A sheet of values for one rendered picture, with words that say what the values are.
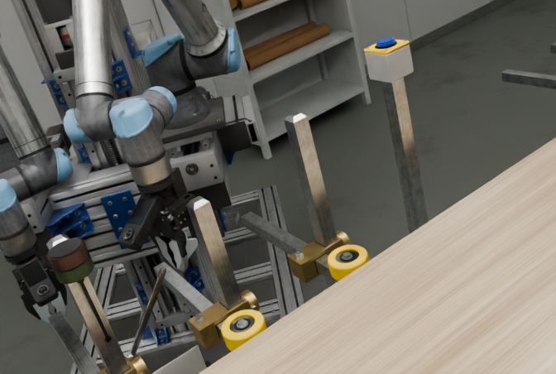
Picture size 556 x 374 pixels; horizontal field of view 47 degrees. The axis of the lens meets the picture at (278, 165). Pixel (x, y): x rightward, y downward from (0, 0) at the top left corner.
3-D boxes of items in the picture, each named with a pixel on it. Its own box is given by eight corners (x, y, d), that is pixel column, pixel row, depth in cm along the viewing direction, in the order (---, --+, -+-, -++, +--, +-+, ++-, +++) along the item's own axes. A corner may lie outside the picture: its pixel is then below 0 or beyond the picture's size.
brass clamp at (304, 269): (291, 274, 140) (285, 255, 138) (337, 244, 146) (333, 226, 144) (308, 285, 135) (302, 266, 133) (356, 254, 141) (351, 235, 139)
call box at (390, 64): (369, 83, 140) (362, 49, 137) (392, 71, 143) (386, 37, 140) (391, 87, 135) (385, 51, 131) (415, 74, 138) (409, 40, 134)
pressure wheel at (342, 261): (337, 315, 128) (325, 268, 123) (338, 290, 135) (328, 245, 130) (377, 310, 126) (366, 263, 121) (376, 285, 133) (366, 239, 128)
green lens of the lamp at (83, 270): (54, 274, 105) (48, 263, 104) (88, 256, 108) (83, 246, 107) (64, 289, 100) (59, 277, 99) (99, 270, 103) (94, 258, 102)
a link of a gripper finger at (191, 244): (208, 261, 132) (195, 223, 128) (189, 278, 128) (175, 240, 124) (198, 258, 134) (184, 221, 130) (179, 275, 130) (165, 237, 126)
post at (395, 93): (409, 248, 158) (376, 78, 139) (423, 238, 160) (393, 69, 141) (422, 254, 155) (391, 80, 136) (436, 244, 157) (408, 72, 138)
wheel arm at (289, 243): (243, 229, 162) (239, 215, 160) (255, 223, 163) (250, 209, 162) (355, 299, 127) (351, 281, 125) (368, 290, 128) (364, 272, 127)
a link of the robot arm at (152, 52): (160, 82, 185) (145, 37, 179) (204, 73, 182) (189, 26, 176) (147, 97, 174) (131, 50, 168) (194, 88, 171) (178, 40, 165)
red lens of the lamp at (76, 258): (47, 262, 104) (42, 251, 103) (82, 244, 107) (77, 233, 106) (58, 275, 99) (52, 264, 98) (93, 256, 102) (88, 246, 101)
